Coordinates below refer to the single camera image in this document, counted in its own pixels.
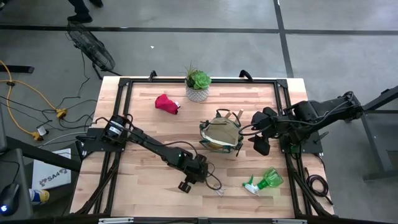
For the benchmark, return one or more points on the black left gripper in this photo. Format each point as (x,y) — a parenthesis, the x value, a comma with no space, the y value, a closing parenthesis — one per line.
(196,174)

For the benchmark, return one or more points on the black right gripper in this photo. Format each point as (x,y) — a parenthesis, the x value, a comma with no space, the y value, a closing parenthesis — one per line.
(267,127)

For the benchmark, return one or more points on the beige green gardening bag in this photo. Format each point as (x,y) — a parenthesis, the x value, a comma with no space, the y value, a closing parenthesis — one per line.
(221,133)

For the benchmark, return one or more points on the green spray bottle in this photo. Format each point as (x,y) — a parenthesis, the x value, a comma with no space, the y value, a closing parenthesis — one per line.
(272,179)

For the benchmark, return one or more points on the red garden gloves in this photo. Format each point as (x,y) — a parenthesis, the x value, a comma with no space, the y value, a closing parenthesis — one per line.
(166,104)

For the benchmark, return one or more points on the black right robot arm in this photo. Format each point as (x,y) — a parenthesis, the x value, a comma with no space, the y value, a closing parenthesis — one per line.
(326,109)

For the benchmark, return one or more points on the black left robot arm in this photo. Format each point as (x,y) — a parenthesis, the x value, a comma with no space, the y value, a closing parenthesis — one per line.
(149,143)

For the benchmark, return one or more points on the black table clamp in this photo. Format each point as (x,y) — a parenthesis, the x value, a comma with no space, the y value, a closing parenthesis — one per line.
(152,75)
(245,74)

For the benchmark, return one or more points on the potted succulent plant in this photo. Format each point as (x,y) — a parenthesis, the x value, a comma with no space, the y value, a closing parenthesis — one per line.
(197,93)

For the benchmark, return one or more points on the white printed box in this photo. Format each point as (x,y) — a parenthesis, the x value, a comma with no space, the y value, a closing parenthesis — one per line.
(51,174)

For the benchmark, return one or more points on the yellow blue can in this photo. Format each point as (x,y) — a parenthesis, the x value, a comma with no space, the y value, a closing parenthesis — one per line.
(40,196)

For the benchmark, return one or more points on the white power adapter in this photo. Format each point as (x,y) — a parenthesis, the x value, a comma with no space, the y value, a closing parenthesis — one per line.
(42,130)

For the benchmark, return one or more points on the black floor fan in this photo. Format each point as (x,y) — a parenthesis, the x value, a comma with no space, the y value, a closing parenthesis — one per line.
(90,46)

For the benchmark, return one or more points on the black desk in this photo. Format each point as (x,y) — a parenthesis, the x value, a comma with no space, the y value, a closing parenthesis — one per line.
(18,168)

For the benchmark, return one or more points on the black computer mouse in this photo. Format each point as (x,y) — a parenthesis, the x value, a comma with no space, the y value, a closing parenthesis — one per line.
(9,199)

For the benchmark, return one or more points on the person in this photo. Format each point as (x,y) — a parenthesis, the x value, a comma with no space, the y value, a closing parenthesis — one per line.
(79,9)

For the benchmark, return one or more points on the black floor stand foot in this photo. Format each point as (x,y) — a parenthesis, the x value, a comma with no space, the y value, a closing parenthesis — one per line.
(17,69)

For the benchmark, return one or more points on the silver aluminium bracket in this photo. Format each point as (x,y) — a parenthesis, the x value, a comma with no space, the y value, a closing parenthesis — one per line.
(115,221)
(289,221)

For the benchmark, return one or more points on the black aluminium table frame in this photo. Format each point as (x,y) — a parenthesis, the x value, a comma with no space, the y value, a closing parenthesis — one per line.
(168,80)

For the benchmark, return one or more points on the black metal desk frame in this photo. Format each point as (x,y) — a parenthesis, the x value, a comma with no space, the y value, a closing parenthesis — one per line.
(377,146)

